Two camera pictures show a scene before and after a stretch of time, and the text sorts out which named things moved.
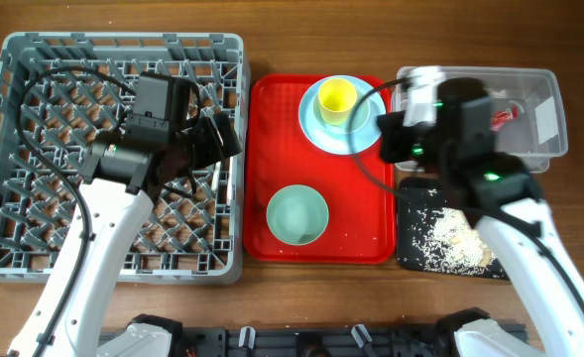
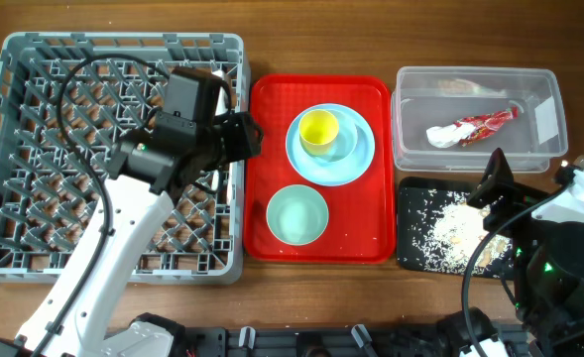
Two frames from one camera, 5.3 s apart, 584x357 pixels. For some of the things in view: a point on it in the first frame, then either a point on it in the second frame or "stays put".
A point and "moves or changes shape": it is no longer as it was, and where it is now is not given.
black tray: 435,237 stays put
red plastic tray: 360,191 stays put
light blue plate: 336,143 → 331,174
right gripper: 391,128 → 497,181
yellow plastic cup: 337,98 → 317,132
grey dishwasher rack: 47,94 stays put
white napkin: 519,105 moves or changes shape
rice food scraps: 443,240 stays put
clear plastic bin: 528,111 stays put
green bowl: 296,214 stays put
